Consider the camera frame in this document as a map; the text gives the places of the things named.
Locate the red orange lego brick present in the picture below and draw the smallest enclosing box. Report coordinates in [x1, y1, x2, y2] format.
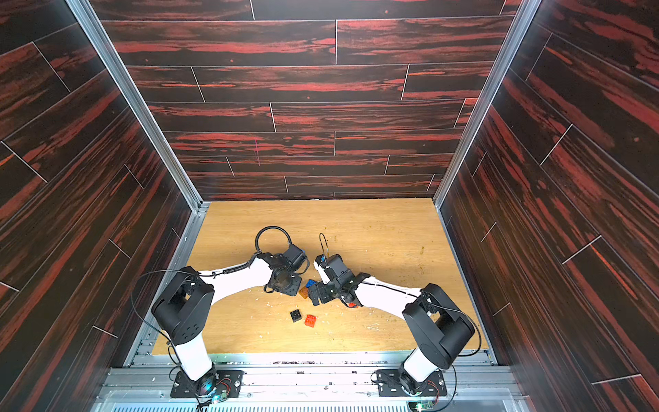
[305, 314, 317, 328]

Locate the black lego brick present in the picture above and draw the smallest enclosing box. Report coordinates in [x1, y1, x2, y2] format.
[290, 309, 302, 323]

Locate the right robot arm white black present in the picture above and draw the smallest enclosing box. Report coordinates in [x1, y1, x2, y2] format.
[309, 254, 477, 394]

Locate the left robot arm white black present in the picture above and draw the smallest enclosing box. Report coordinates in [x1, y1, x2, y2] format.
[151, 245, 310, 395]

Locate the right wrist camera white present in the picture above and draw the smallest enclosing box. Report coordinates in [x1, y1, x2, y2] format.
[313, 255, 331, 284]

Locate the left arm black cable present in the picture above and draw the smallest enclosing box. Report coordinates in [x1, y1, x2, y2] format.
[129, 225, 294, 372]

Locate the aluminium front rail frame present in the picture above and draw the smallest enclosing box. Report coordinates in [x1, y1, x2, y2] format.
[92, 351, 532, 411]

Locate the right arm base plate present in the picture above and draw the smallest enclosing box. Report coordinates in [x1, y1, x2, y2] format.
[371, 369, 447, 398]

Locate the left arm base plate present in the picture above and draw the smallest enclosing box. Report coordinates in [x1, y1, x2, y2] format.
[170, 370, 245, 400]

